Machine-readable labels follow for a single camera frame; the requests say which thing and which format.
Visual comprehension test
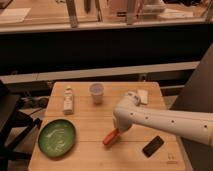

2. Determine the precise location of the red orange pepper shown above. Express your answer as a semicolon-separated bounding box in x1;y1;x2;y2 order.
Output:
102;129;119;145

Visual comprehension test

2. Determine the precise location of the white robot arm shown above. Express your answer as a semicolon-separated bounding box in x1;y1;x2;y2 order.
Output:
113;91;213;147

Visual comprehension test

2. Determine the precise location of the white sponge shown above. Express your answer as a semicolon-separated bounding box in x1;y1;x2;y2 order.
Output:
138;89;148;105

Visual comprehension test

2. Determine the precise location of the black smartphone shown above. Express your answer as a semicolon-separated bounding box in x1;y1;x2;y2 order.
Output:
142;136;164;157

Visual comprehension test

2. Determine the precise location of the white plastic cup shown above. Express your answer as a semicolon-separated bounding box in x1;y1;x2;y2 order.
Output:
89;83;104;104

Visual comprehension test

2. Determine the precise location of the white small bottle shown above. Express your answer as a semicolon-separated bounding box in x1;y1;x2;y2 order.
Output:
63;86;73;115

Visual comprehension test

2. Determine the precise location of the green round plate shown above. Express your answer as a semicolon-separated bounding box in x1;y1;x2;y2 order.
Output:
38;119;76;158

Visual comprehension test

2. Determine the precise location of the black side table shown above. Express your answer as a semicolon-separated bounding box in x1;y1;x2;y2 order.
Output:
0;80;41;171

